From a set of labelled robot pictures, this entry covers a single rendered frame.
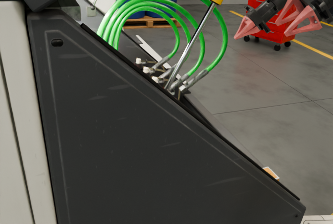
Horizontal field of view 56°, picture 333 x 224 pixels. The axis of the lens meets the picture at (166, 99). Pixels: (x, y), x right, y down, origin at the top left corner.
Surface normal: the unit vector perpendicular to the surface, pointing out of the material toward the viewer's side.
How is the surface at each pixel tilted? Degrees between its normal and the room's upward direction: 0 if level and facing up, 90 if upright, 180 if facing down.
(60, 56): 90
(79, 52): 90
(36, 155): 90
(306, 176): 0
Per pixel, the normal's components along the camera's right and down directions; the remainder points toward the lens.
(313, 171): 0.06, -0.88
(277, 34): -0.72, 0.29
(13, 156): 0.37, 0.46
